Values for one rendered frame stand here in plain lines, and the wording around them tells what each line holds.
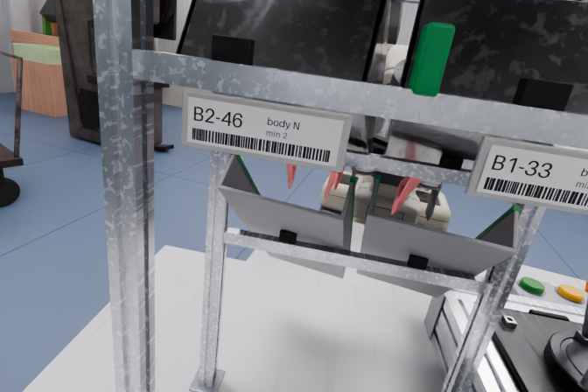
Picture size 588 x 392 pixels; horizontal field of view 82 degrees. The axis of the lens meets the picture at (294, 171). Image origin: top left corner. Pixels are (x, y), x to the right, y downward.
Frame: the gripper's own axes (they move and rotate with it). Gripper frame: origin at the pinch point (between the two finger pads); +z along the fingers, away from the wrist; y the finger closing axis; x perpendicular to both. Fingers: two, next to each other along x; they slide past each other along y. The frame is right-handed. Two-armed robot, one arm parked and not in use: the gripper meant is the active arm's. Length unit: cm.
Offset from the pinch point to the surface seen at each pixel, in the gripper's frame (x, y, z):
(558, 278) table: 38, 60, -15
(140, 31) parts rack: -35.9, -18.9, 10.0
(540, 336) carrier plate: 3.8, 32.2, 8.0
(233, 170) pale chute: -16.5, -16.3, 9.3
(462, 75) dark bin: -33.3, -2.0, 2.6
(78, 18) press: 243, -311, -146
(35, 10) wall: 449, -601, -243
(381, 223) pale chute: -18.1, -0.3, 8.6
